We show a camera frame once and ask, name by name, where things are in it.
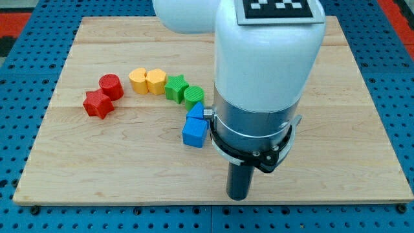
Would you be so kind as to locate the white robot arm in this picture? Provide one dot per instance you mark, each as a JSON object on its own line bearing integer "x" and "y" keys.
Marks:
{"x": 264, "y": 53}

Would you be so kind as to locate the blue triangle block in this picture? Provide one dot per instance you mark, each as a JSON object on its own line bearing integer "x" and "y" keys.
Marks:
{"x": 197, "y": 112}

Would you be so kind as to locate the blue cube block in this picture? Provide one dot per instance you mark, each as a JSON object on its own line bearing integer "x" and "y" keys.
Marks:
{"x": 194, "y": 132}

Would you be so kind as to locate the green cylinder block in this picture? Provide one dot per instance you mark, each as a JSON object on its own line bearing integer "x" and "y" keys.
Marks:
{"x": 192, "y": 96}

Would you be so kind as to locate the green star block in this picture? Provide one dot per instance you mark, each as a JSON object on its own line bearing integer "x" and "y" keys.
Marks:
{"x": 175, "y": 87}

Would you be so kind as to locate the yellow hexagon block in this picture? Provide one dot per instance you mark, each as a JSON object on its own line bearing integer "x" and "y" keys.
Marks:
{"x": 156, "y": 80}

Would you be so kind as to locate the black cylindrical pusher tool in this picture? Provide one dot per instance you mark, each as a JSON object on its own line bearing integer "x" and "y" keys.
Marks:
{"x": 238, "y": 181}

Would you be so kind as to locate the yellow heart block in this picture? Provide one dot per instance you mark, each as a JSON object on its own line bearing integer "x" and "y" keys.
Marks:
{"x": 137, "y": 78}

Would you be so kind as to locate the red cylinder block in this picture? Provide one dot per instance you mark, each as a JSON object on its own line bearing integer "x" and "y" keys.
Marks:
{"x": 111, "y": 86}

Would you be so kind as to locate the wooden board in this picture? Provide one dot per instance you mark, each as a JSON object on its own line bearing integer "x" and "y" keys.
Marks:
{"x": 135, "y": 155}

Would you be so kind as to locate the red star block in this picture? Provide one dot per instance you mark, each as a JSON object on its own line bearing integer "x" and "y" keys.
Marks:
{"x": 98, "y": 104}

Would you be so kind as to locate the black white fiducial marker tag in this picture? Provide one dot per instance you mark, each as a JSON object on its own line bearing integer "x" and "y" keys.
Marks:
{"x": 278, "y": 12}

